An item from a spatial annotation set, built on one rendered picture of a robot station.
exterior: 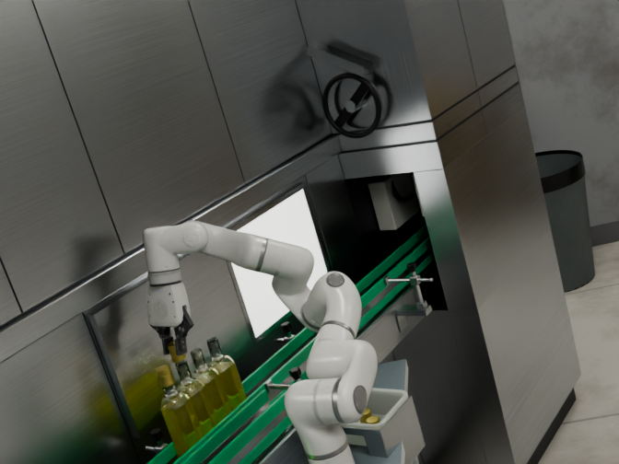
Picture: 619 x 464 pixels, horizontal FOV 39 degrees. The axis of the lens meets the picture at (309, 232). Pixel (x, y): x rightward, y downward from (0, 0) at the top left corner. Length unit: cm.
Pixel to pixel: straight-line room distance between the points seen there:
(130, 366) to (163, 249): 32
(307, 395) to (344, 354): 12
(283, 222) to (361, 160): 41
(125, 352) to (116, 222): 32
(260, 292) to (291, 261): 48
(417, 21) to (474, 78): 39
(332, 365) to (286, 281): 30
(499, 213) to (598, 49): 209
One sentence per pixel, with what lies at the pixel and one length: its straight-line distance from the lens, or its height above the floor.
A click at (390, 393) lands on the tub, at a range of 235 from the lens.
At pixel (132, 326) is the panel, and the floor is 124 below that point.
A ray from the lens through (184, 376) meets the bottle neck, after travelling 213.
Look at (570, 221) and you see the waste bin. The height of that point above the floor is 38.
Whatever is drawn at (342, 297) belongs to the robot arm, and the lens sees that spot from 200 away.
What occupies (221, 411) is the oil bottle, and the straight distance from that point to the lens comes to 221.
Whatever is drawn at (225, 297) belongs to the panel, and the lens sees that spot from 241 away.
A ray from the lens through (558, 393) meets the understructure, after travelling 354.
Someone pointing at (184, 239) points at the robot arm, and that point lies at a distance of 203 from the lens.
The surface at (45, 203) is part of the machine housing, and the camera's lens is 207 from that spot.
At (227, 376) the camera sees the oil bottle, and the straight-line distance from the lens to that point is 220.
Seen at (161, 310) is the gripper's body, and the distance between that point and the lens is 208.
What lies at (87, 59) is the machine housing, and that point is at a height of 187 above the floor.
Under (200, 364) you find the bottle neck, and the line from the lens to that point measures 217.
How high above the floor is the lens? 193
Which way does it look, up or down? 16 degrees down
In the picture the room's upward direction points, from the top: 16 degrees counter-clockwise
